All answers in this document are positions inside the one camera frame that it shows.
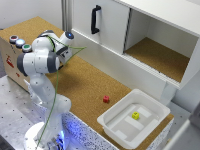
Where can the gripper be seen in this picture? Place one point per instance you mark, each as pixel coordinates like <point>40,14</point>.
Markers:
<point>62,52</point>

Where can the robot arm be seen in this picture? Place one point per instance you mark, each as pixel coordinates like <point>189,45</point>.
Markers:
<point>40,63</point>

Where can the green button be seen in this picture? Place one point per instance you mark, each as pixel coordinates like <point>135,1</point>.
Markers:
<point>26,48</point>

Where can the blue button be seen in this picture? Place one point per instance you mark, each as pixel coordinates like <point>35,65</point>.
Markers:
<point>20,42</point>

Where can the red button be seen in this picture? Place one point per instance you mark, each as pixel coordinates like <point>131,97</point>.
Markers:
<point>13,38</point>

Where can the white sliding door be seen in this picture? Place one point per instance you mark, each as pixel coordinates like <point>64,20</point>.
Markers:
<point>110,23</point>

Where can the pink block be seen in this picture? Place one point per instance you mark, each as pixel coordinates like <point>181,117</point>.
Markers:
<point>106,99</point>

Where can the yellow block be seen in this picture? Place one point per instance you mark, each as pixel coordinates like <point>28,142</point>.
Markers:
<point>135,115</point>

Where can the white cabinet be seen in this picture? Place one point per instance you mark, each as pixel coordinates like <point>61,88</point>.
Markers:
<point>156,20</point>

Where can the white plastic box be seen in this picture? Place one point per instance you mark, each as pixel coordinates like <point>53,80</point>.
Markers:
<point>150,110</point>

